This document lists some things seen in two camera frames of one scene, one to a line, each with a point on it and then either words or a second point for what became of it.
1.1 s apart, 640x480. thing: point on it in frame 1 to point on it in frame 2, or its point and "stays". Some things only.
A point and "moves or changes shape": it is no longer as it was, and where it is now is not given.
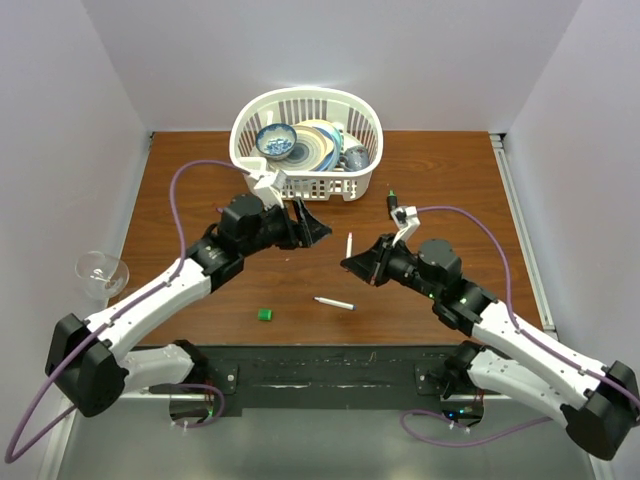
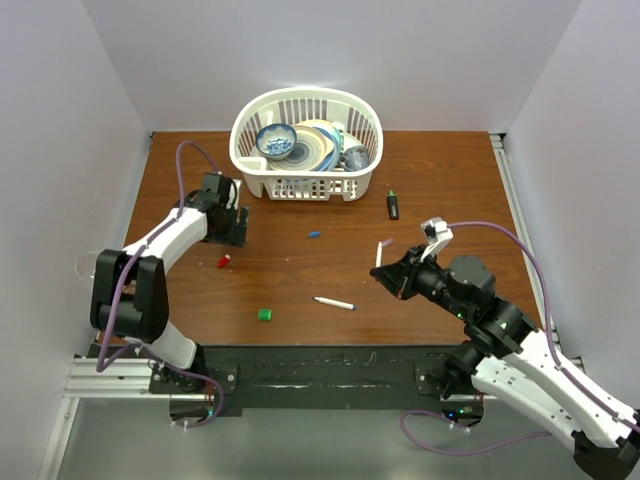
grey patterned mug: (355, 159) stays
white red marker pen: (349, 245) moves or changes shape
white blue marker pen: (335, 303) stays
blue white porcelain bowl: (276, 141) stays
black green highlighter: (392, 202) stays
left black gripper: (293, 235) to (235, 235)
